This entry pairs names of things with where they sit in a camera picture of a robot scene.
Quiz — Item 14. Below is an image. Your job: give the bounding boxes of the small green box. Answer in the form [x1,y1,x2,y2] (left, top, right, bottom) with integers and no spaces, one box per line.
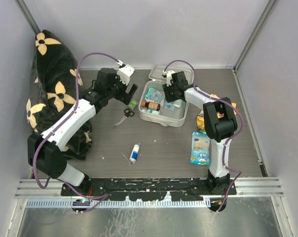
[128,100,138,110]

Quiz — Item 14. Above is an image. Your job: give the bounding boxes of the green plasters plastic bag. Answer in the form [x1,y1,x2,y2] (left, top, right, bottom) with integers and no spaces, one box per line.
[171,99,183,108]

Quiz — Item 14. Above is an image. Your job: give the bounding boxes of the black handled scissors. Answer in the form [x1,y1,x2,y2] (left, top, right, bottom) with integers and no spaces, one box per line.
[113,108,134,128]

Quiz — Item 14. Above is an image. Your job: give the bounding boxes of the medical tape roll packet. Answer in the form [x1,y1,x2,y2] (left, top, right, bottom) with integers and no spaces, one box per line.
[147,88,165,103]

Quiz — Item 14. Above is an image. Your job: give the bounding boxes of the brown medicine bottle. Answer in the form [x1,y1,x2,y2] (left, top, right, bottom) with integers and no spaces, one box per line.
[141,101,161,111]

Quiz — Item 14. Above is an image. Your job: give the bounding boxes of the grey medicine kit case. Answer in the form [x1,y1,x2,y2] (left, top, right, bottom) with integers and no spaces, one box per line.
[138,66,189,127]

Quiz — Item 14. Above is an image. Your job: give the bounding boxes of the white bottle green label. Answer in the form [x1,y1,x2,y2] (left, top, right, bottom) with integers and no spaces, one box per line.
[141,109,160,115]

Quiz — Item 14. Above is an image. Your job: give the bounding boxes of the alcohol pads plastic bag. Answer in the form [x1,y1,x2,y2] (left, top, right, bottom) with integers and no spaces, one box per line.
[165,103,175,112]

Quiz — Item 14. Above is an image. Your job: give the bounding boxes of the white gauze packet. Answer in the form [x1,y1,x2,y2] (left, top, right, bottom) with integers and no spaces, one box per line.
[144,92,155,102]

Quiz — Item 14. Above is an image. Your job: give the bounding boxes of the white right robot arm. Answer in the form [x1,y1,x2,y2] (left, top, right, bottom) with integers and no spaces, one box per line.
[163,71,238,195]

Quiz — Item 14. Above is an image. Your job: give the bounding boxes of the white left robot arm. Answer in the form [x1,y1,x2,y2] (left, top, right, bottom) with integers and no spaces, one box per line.
[28,65,138,196]

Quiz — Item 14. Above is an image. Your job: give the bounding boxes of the yellow cartoon cloth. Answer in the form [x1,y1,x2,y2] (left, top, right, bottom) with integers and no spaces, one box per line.
[196,94,237,134]

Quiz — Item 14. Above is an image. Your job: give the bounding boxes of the black floral plush blanket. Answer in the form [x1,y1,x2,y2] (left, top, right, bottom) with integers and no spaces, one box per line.
[26,30,94,160]

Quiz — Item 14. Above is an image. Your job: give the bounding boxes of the blue cooling patch pouch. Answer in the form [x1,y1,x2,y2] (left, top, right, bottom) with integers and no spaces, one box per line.
[190,132,210,166]

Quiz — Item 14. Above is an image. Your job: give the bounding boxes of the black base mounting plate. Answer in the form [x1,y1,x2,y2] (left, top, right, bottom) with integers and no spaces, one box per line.
[61,176,238,201]

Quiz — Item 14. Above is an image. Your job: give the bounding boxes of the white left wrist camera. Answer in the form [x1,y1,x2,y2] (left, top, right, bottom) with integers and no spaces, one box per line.
[117,60,135,86]

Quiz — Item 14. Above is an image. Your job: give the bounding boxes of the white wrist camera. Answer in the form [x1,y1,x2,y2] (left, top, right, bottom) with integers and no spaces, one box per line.
[117,60,135,86]
[162,70,175,86]

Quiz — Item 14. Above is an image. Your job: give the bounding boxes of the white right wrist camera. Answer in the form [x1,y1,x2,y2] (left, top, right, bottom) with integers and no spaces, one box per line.
[162,70,175,86]

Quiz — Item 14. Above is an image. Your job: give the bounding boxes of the white slotted cable duct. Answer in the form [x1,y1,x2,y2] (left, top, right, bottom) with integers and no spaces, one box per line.
[26,198,211,208]

